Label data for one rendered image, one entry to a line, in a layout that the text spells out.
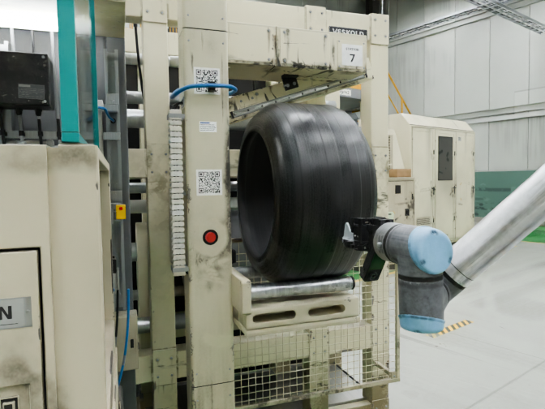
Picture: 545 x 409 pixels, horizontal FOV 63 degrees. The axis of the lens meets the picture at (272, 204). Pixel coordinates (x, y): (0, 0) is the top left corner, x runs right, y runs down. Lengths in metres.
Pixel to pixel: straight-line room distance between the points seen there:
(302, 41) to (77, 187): 1.30
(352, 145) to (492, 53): 12.62
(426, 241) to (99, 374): 0.62
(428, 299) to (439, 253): 0.09
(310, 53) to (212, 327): 1.04
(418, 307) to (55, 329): 0.66
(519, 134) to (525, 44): 2.25
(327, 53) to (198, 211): 0.82
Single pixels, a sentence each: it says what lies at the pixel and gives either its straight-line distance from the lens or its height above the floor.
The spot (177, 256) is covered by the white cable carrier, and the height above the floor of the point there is 1.01.
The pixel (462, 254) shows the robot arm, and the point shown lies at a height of 1.05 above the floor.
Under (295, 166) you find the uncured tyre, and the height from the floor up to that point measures 1.26.
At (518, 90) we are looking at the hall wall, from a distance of 13.31.
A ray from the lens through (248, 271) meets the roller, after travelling 1.57.
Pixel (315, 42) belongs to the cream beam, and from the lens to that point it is 1.76.
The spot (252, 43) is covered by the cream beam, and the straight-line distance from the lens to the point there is 1.67.
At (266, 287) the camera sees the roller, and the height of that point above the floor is 0.91.
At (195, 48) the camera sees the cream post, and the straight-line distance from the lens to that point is 1.35.
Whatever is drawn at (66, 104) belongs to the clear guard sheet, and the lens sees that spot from 0.58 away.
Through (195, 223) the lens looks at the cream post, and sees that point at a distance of 1.29.
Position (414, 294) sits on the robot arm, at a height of 0.99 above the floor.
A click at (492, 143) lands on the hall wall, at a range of 13.42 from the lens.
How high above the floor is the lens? 1.22
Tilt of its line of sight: 3 degrees down
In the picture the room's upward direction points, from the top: 1 degrees counter-clockwise
